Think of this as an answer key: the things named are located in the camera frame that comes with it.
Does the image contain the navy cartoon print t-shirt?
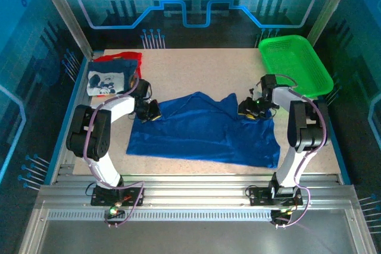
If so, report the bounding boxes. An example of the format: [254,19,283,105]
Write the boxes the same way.
[86,59,140,97]

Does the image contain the green plastic basket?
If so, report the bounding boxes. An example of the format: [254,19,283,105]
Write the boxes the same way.
[258,35,334,99]

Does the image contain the red t-shirt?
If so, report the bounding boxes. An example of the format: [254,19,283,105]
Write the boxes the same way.
[94,51,143,98]

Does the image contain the blue panda print t-shirt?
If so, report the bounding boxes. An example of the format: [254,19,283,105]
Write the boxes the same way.
[126,91,281,170]

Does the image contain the connector board with green light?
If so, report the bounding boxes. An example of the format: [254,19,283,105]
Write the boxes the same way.
[270,208,294,228]
[104,204,126,227]

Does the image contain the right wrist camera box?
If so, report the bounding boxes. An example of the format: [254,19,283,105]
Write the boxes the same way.
[249,86,263,100]

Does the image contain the aluminium frame rail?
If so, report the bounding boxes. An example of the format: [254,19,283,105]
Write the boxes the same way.
[17,173,377,254]

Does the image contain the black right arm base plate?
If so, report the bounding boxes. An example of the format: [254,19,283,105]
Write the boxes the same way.
[248,187,304,206]

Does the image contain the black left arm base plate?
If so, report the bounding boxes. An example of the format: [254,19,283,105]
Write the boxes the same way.
[90,187,145,206]

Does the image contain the slotted grey cable duct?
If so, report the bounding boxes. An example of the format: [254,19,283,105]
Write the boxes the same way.
[47,209,349,222]

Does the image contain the aluminium upright post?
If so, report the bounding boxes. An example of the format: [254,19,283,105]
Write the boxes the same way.
[33,0,95,59]
[302,0,358,48]

